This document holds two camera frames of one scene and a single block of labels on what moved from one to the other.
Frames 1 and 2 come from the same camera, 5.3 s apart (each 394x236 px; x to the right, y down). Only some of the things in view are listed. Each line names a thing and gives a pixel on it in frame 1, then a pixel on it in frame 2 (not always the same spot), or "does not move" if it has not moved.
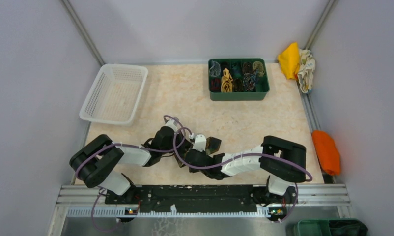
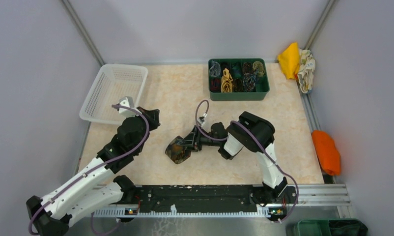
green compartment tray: [238, 79] does not move
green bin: [330, 227] does not move
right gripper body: [207, 172] -> [198, 140]
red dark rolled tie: [215, 84] does not move
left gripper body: [182, 149] -> [144, 128]
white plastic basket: [115, 96] does not move
